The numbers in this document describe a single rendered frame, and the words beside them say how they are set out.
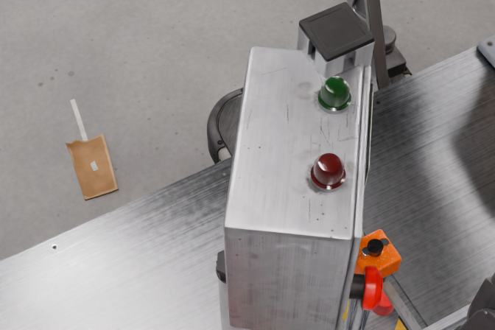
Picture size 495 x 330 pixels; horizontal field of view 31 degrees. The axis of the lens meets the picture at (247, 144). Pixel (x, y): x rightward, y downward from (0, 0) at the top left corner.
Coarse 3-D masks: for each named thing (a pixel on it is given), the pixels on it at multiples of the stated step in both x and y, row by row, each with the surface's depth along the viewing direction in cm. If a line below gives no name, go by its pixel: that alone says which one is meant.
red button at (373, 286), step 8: (368, 272) 77; (376, 272) 77; (360, 280) 77; (368, 280) 76; (376, 280) 77; (352, 288) 77; (360, 288) 77; (368, 288) 76; (376, 288) 76; (352, 296) 77; (360, 296) 77; (368, 296) 76; (376, 296) 76; (368, 304) 77; (376, 304) 77
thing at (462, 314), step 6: (468, 306) 116; (456, 312) 115; (462, 312) 115; (444, 318) 115; (450, 318) 115; (456, 318) 115; (462, 318) 115; (432, 324) 115; (438, 324) 115; (444, 324) 115; (450, 324) 115; (456, 324) 116
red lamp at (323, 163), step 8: (320, 160) 65; (328, 160) 65; (336, 160) 65; (312, 168) 67; (320, 168) 65; (328, 168) 65; (336, 168) 65; (312, 176) 66; (320, 176) 65; (328, 176) 65; (336, 176) 65; (344, 176) 66; (312, 184) 66; (320, 184) 66; (328, 184) 65; (336, 184) 66; (328, 192) 66
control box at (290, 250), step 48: (288, 96) 71; (240, 144) 68; (288, 144) 68; (336, 144) 68; (240, 192) 66; (288, 192) 66; (336, 192) 66; (240, 240) 66; (288, 240) 65; (336, 240) 64; (240, 288) 73; (288, 288) 72; (336, 288) 71
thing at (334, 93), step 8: (328, 80) 69; (336, 80) 69; (344, 80) 69; (328, 88) 69; (336, 88) 68; (344, 88) 69; (320, 96) 70; (328, 96) 69; (336, 96) 68; (344, 96) 69; (320, 104) 70; (328, 104) 69; (336, 104) 69; (344, 104) 69; (328, 112) 70; (336, 112) 70
